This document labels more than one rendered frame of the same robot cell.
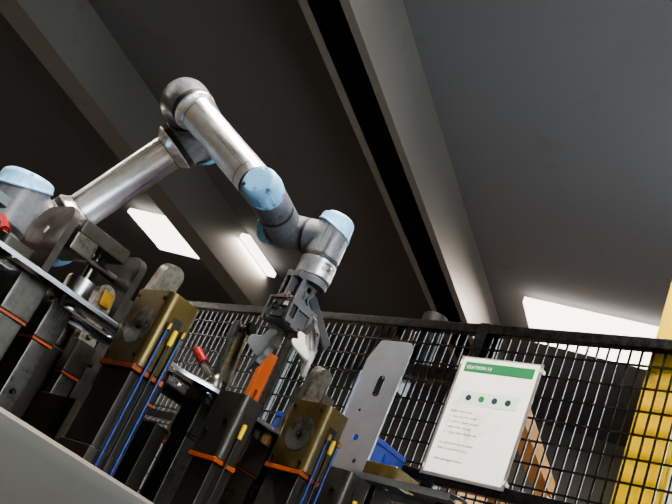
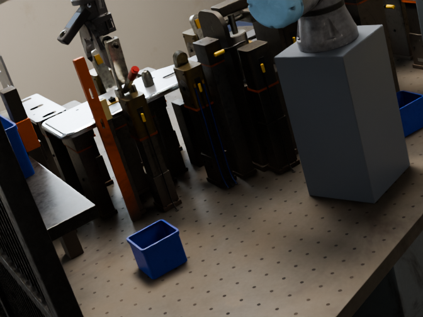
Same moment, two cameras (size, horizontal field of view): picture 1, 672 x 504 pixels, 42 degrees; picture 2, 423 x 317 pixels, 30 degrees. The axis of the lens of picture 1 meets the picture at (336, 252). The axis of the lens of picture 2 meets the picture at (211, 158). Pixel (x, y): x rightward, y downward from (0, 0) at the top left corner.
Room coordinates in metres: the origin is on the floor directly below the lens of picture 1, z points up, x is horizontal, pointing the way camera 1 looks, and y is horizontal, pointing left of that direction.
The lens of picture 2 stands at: (3.68, 0.90, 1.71)
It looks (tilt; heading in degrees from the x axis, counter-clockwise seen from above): 24 degrees down; 198
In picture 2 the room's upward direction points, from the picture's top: 17 degrees counter-clockwise
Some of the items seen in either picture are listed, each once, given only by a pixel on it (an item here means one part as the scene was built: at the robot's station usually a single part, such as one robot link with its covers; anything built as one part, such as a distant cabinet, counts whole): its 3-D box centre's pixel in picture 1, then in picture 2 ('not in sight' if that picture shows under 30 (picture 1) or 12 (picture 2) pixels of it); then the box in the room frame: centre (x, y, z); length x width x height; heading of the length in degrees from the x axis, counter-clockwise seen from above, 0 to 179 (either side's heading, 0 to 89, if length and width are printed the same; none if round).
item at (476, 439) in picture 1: (483, 420); not in sight; (1.94, -0.47, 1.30); 0.23 x 0.02 x 0.31; 42
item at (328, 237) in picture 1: (328, 240); not in sight; (1.63, 0.02, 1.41); 0.09 x 0.08 x 0.11; 64
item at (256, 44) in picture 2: not in sight; (272, 109); (1.65, 0.46, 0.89); 0.09 x 0.08 x 0.38; 42
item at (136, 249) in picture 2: not in sight; (157, 249); (2.08, 0.18, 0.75); 0.11 x 0.10 x 0.09; 132
